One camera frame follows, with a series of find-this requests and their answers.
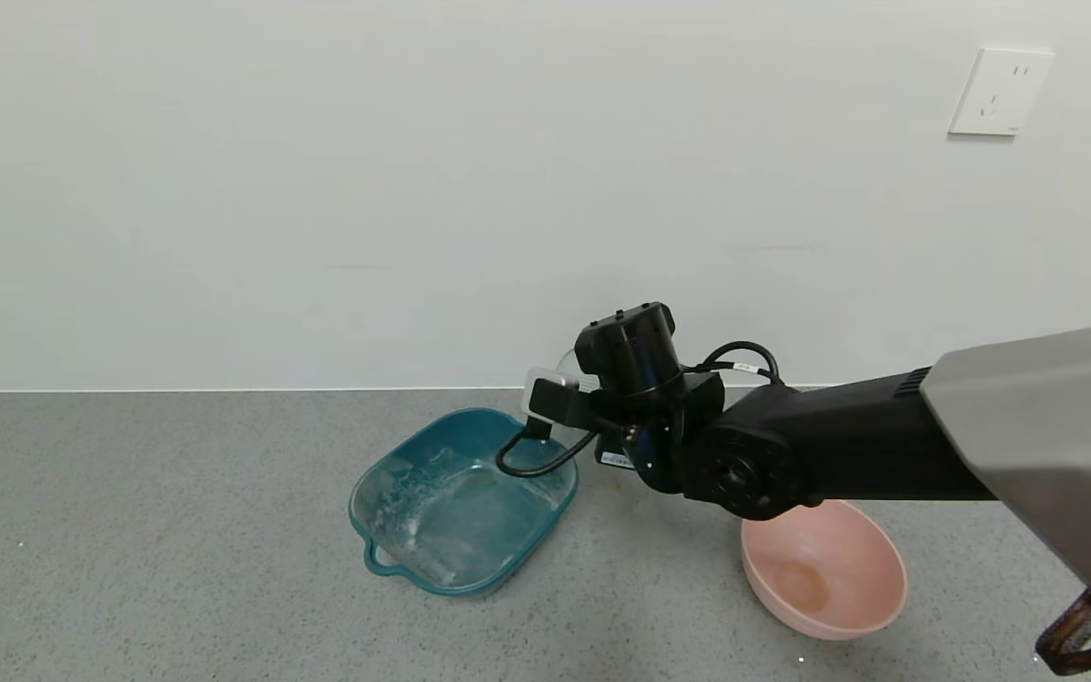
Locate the teal plastic tray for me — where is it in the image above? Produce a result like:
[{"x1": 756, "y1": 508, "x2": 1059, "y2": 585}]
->
[{"x1": 349, "y1": 407, "x2": 580, "y2": 598}]

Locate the pink plastic bowl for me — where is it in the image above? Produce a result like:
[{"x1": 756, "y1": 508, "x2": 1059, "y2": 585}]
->
[{"x1": 741, "y1": 499, "x2": 908, "y2": 641}]

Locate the black camera cable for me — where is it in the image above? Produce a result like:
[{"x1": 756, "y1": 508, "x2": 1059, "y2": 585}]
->
[{"x1": 494, "y1": 424, "x2": 600, "y2": 478}]

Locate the white wall socket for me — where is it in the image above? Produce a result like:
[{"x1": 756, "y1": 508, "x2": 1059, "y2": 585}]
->
[{"x1": 947, "y1": 47, "x2": 1055, "y2": 137}]

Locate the brown strap loop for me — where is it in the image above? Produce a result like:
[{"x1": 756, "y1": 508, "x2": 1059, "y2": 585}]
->
[{"x1": 1034, "y1": 587, "x2": 1091, "y2": 676}]

